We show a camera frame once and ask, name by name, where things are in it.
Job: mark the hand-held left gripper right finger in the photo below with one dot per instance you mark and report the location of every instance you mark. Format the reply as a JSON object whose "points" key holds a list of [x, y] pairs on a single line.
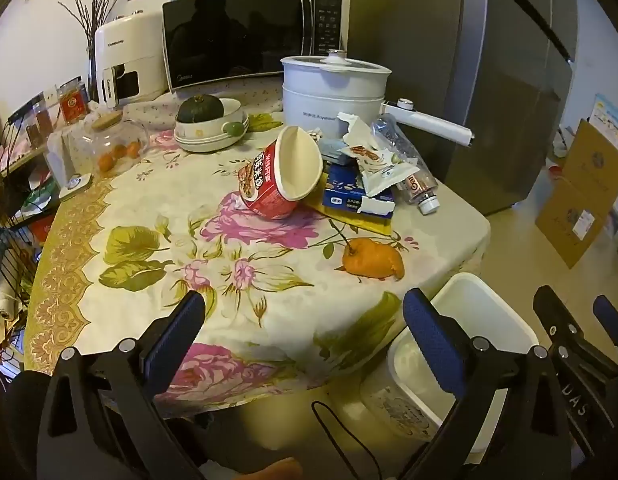
{"points": [[434, 345]]}

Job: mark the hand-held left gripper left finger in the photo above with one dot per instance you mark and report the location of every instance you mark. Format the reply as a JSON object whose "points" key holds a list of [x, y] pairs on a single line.
{"points": [[176, 335]]}

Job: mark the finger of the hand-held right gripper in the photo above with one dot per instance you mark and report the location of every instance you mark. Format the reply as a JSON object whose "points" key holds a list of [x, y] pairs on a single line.
{"points": [[554, 317], [609, 315]]}

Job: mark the white trash bin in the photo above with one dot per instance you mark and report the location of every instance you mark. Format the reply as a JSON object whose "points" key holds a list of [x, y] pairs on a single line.
{"points": [[489, 325]]}

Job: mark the blue cookie box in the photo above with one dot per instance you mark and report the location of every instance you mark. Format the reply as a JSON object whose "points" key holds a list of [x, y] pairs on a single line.
{"points": [[356, 195]]}

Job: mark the floral tablecloth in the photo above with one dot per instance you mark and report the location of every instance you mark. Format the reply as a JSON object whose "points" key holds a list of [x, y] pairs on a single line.
{"points": [[164, 260]]}

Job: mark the cardboard box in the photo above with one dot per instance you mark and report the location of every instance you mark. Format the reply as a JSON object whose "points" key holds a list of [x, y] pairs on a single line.
{"points": [[599, 160], [571, 225]]}

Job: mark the orange peel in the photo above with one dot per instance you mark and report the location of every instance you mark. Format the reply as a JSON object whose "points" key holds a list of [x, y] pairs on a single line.
{"points": [[371, 260]]}

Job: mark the yellow packet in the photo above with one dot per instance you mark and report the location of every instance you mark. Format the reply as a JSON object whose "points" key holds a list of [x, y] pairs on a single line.
{"points": [[339, 217]]}

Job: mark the clear plastic bottle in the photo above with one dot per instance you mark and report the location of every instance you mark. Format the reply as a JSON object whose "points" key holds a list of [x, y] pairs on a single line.
{"points": [[414, 180]]}

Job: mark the small white device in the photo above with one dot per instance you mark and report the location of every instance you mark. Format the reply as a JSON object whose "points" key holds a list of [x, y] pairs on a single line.
{"points": [[75, 186]]}

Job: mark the white snack wrapper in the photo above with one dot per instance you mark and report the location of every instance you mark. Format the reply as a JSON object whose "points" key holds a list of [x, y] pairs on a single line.
{"points": [[384, 167]]}

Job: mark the small orange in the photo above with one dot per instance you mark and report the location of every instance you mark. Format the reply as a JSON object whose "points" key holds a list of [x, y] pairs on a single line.
{"points": [[133, 148], [106, 161], [120, 150]]}

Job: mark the colourful printed paper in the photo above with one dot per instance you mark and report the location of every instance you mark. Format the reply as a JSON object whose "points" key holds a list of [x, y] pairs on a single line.
{"points": [[611, 117]]}

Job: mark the white bowl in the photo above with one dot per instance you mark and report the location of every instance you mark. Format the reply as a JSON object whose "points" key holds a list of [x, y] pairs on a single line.
{"points": [[204, 135]]}

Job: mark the red instant noodle cup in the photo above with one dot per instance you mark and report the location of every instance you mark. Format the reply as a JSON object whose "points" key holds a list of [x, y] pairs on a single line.
{"points": [[294, 165]]}

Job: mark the glass dome container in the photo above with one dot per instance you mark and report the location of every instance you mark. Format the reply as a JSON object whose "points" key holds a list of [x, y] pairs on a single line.
{"points": [[114, 132]]}

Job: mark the green lime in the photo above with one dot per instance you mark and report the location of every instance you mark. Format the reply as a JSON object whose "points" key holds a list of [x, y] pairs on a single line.
{"points": [[234, 129]]}

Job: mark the green pumpkin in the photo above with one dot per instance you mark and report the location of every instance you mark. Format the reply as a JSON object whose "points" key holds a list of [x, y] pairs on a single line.
{"points": [[199, 109]]}

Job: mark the grey refrigerator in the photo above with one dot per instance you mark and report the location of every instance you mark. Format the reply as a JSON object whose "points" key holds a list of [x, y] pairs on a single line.
{"points": [[489, 85]]}

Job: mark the amber glass jar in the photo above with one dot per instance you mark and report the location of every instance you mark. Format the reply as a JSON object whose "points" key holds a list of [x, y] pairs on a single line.
{"points": [[39, 122]]}

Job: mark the red tin jar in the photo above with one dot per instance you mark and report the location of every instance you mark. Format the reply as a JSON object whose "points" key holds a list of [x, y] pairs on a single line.
{"points": [[71, 102]]}

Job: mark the white electric pot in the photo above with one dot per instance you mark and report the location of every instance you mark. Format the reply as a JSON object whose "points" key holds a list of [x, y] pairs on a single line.
{"points": [[329, 100]]}

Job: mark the white kitchen appliance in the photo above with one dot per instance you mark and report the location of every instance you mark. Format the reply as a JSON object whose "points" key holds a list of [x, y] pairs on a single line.
{"points": [[134, 40]]}

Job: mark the black microwave oven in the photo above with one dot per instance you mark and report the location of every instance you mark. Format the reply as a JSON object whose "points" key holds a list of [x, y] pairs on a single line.
{"points": [[239, 35]]}

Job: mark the dried branches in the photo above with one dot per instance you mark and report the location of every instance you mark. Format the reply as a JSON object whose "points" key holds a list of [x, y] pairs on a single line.
{"points": [[91, 15]]}

